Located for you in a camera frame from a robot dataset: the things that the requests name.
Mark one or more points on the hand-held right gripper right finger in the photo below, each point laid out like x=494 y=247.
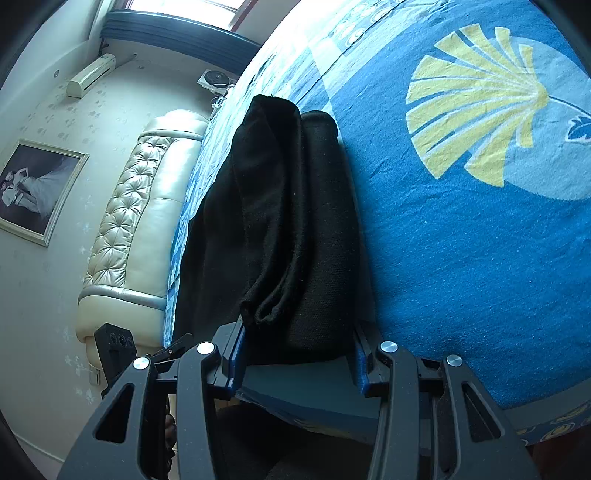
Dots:
x=361 y=369

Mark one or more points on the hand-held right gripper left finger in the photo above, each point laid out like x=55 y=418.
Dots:
x=238 y=357

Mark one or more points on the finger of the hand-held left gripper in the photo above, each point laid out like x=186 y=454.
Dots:
x=175 y=348

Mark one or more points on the black studded pants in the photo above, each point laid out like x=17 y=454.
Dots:
x=286 y=207

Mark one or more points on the cream tufted leather headboard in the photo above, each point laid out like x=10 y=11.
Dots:
x=138 y=221

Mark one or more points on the blue patterned bedsheet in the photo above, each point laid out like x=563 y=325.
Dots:
x=461 y=277

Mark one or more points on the small white fan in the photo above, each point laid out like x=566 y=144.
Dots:
x=213 y=79

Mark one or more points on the blue window curtain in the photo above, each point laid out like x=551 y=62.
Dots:
x=175 y=39

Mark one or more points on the window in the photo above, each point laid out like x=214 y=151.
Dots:
x=184 y=11

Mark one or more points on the framed wall photo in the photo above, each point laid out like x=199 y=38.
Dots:
x=37 y=189

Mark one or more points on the white wall air conditioner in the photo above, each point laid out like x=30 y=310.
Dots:
x=90 y=76

